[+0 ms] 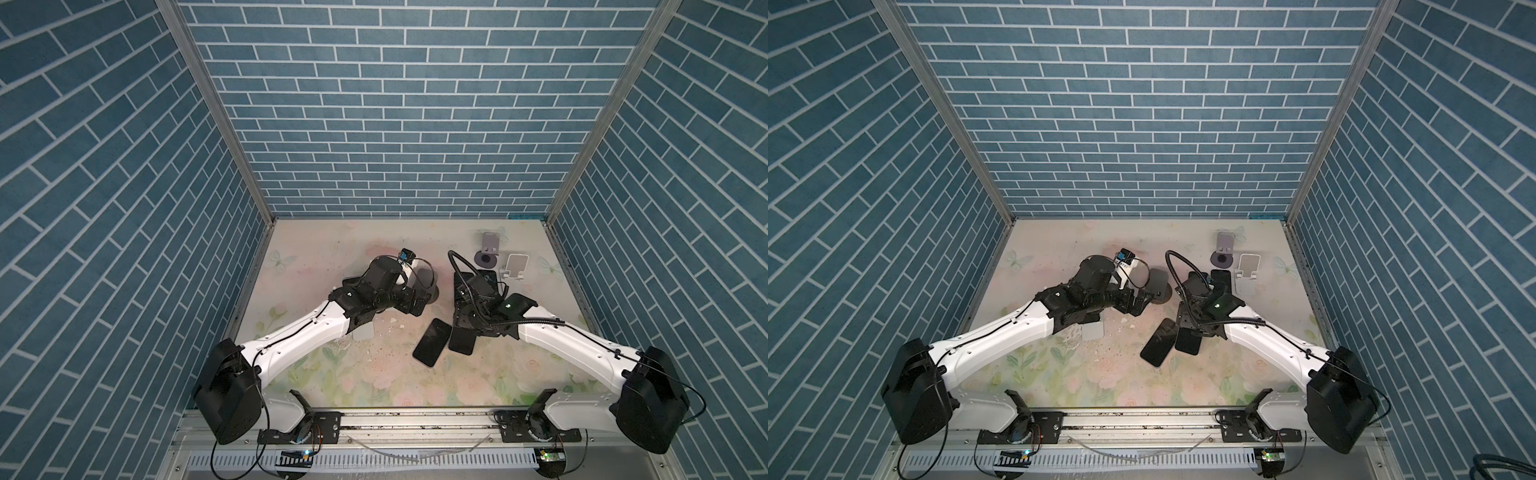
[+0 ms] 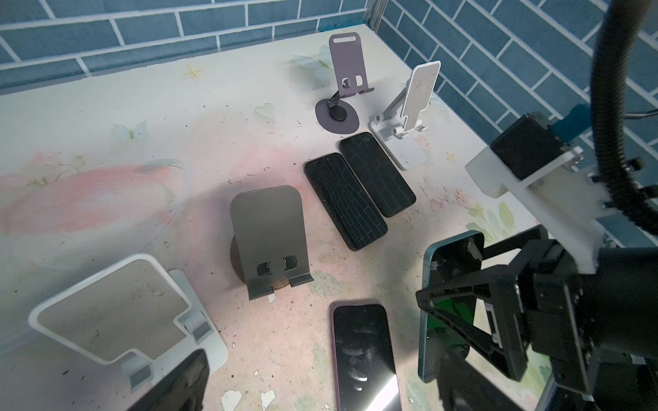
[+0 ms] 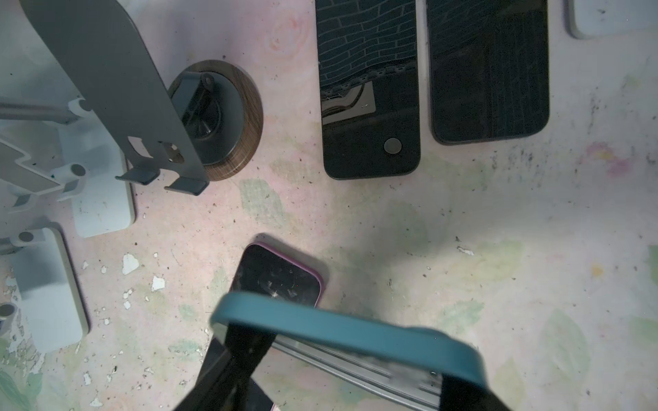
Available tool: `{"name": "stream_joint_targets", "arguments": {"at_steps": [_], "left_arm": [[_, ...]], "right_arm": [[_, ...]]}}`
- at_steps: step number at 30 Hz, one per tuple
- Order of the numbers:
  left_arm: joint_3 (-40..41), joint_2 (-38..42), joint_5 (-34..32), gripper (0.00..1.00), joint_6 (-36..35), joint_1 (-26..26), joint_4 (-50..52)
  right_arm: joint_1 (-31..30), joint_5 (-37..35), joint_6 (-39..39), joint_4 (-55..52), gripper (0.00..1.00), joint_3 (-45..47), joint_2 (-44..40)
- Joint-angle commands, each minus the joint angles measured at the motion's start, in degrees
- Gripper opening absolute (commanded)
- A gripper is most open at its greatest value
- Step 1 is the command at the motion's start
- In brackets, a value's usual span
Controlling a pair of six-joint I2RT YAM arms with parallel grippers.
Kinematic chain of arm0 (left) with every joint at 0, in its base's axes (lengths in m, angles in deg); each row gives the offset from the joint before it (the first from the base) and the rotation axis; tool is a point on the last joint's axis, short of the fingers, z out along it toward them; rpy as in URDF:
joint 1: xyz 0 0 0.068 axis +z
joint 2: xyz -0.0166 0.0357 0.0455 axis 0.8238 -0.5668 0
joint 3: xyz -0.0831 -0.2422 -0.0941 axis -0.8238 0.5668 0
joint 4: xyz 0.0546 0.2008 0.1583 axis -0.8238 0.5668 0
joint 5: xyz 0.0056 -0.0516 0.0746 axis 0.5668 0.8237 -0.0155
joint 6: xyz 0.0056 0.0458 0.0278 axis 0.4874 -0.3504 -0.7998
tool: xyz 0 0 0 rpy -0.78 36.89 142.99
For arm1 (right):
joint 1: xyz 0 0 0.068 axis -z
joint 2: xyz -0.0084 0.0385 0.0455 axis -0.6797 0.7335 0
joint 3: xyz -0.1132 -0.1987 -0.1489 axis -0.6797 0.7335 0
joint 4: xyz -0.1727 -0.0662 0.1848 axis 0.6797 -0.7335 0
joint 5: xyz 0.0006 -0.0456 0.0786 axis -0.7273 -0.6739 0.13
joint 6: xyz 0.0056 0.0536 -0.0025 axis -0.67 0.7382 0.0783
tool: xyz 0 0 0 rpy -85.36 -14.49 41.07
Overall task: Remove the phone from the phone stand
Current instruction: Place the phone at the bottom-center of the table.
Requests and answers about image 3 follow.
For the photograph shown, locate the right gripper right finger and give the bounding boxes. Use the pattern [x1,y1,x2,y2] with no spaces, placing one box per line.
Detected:
[439,375,509,411]

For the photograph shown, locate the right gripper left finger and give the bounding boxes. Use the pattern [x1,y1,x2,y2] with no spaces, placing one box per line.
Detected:
[176,325,275,410]

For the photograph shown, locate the white stand front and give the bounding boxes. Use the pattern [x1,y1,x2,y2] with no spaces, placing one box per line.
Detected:
[566,0,657,39]

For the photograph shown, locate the white stand left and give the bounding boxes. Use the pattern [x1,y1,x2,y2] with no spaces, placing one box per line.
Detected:
[1,228,89,353]

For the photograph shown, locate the dark round phone stand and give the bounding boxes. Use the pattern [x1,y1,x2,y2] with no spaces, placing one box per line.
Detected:
[22,1,264,196]

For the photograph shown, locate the white stand back centre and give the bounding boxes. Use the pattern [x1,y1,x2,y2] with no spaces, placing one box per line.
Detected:
[1,98,135,238]

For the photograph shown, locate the white stand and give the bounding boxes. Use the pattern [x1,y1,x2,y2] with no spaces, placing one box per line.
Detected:
[1,98,135,238]
[566,0,657,39]
[1,228,89,353]

